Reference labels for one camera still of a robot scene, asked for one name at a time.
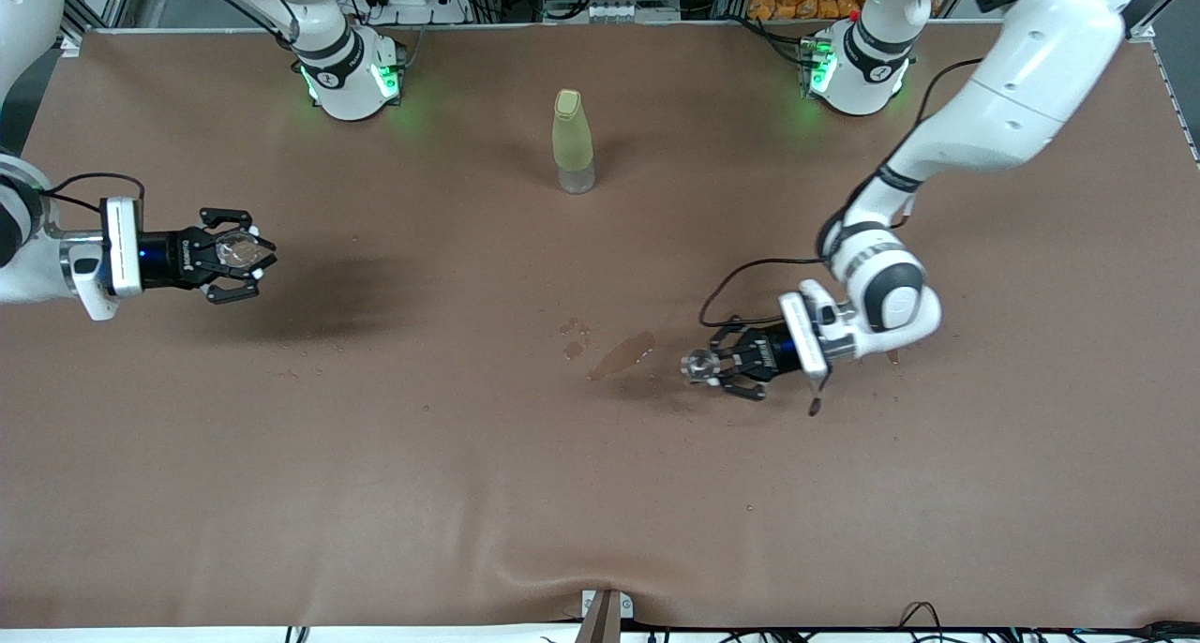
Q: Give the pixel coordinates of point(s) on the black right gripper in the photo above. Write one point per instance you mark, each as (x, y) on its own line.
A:
(169, 258)

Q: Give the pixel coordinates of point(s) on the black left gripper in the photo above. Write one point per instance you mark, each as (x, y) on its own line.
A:
(772, 351)

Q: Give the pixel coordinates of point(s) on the clear glass beaker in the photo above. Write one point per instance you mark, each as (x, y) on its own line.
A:
(239, 249)

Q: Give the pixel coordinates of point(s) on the steel double jigger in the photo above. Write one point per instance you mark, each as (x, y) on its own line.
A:
(696, 365)

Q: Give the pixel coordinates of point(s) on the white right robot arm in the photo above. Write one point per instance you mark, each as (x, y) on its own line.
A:
(347, 81)

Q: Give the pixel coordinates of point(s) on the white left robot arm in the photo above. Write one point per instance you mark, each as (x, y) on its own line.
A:
(1022, 99)

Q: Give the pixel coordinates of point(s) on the green shaker bottle clear base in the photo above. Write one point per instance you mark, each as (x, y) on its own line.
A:
(573, 137)

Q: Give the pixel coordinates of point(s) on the large brown liquid puddle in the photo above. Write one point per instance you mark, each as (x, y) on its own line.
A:
(621, 356)

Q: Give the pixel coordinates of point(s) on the small brown liquid puddle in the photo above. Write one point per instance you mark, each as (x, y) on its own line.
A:
(573, 350)

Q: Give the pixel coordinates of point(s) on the brown table mat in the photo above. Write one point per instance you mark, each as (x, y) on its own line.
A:
(375, 484)

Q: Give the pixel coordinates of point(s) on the white power strip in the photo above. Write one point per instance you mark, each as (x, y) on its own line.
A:
(422, 1)

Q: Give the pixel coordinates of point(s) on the white terminal block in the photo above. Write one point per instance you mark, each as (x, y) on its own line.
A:
(628, 12)

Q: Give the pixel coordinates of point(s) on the white post bracket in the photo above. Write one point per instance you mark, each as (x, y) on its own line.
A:
(626, 605)

